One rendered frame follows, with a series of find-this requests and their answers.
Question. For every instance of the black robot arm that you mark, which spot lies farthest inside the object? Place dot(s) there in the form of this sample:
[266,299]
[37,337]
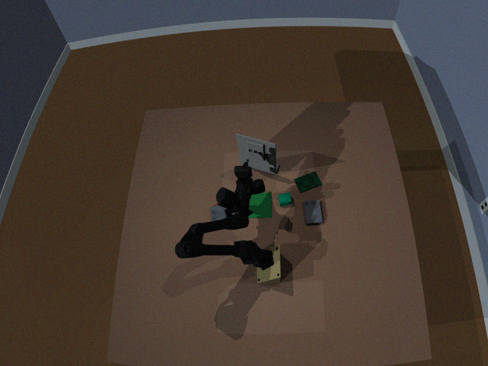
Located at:
[191,243]

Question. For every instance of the green square mat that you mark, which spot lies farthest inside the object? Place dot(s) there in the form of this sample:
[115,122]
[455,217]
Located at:
[261,205]

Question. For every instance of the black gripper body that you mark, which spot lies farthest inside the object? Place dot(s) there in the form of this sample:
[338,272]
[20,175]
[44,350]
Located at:
[243,174]

